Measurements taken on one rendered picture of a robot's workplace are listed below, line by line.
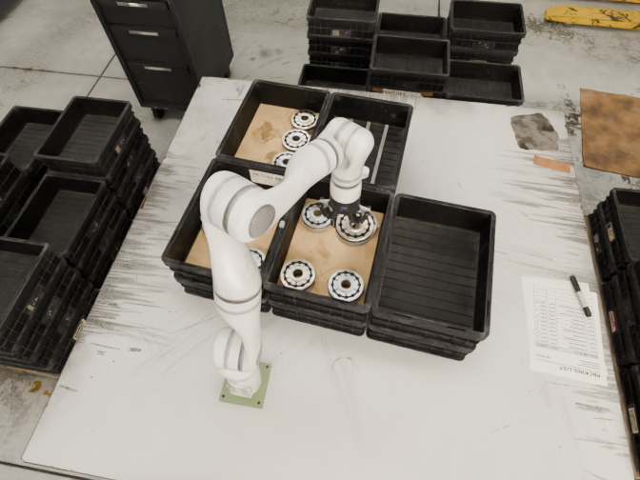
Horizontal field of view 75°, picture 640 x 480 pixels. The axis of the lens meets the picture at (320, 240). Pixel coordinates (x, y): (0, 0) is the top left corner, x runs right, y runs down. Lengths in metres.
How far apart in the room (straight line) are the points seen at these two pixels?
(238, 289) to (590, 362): 1.08
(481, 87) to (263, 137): 1.45
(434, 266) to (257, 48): 2.59
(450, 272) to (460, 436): 0.45
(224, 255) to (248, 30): 3.08
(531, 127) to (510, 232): 0.55
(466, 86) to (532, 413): 1.81
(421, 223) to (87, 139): 1.66
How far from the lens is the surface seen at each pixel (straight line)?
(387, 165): 1.50
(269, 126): 1.64
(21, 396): 2.41
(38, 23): 4.45
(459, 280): 1.30
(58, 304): 2.02
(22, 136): 2.75
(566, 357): 1.47
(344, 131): 0.86
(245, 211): 0.63
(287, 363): 1.30
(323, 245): 1.30
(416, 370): 1.31
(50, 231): 2.24
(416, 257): 1.31
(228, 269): 0.76
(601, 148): 3.17
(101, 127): 2.40
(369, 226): 1.13
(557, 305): 1.53
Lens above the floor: 1.95
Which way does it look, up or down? 59 degrees down
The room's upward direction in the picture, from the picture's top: 2 degrees counter-clockwise
